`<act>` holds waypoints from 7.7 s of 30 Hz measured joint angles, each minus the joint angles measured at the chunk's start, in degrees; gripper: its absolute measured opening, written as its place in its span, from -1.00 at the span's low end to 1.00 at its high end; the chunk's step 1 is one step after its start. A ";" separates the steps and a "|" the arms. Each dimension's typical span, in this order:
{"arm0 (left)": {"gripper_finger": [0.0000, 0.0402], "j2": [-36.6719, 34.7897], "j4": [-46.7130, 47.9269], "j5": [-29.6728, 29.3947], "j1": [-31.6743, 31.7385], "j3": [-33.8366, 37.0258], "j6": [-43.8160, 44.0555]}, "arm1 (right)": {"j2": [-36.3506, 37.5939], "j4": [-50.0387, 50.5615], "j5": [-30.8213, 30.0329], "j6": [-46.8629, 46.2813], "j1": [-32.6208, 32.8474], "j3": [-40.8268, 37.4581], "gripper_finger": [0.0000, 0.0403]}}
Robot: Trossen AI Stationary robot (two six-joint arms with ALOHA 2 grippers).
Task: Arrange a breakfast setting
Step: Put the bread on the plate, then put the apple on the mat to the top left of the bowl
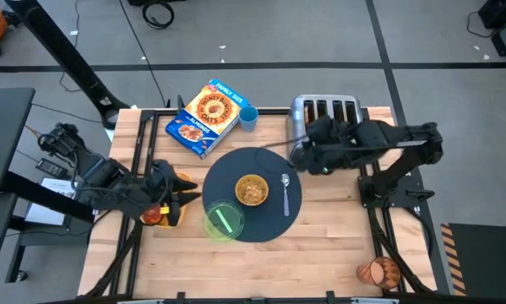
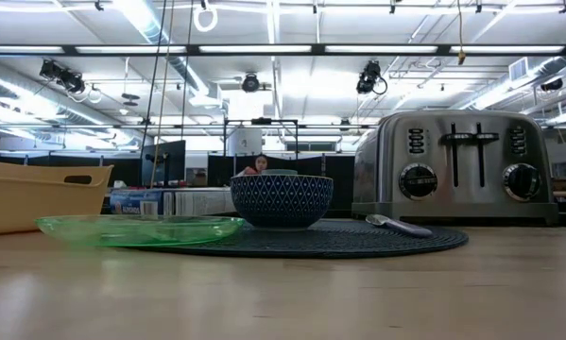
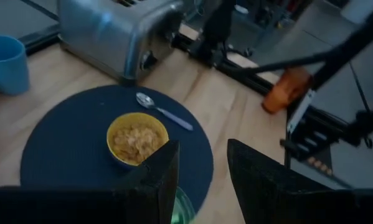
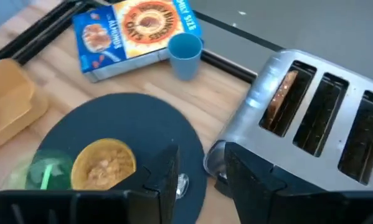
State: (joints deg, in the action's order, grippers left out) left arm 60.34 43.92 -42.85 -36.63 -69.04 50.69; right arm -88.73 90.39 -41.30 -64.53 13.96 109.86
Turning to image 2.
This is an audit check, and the yellow blue patterned bowl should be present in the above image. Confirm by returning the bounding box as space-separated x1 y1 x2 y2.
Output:
229 173 334 231

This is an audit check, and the honey oats cereal box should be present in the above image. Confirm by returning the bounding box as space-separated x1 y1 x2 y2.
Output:
109 187 236 217

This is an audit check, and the spoon with purple handle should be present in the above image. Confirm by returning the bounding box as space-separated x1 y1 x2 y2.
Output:
365 213 435 239

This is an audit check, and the green glass plate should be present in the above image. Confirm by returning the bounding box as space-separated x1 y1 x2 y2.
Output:
34 214 246 248

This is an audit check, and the person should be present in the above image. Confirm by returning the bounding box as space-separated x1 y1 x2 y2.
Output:
243 153 270 177

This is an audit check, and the white cylindrical tank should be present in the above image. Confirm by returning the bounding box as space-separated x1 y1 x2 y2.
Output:
228 127 264 157

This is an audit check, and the dark blue round placemat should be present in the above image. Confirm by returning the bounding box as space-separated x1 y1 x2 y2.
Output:
121 219 471 260

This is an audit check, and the black computer monitor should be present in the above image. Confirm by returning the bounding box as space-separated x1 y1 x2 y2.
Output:
140 140 187 188

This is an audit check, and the silver four-slot toaster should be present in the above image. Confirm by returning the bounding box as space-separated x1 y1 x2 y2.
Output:
351 110 560 227

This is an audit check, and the yellow plastic bin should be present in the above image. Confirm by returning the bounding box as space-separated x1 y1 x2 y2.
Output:
0 159 115 236

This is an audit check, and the black partition wall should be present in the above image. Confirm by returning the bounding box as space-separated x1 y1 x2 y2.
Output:
206 154 357 212

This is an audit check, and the black hanging camera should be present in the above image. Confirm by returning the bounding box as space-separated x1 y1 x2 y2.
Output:
356 59 388 95
39 59 86 94
241 73 261 94

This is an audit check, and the black frame bar with lights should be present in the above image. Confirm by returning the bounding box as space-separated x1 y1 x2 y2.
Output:
0 43 566 58

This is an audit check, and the white cable ring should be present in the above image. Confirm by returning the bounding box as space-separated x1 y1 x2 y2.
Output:
192 2 219 33

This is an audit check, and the silver ventilation duct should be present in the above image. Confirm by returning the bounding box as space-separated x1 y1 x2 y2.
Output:
114 0 225 110

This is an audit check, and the yellow hanging cord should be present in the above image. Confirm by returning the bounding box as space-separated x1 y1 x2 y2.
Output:
455 0 468 66

